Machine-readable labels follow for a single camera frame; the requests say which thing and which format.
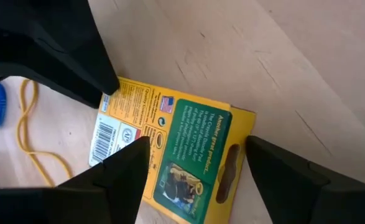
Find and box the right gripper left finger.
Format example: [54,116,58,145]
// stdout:
[20,136,152,224]

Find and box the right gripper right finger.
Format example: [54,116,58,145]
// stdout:
[246,135,351,224]

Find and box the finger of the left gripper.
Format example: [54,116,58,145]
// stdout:
[20,0,121,96]
[0,30,108,109]

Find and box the Crayola crayon box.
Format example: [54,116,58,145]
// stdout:
[88,76,257,224]

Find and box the large yellow rubber band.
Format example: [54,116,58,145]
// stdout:
[16,79,74,187]

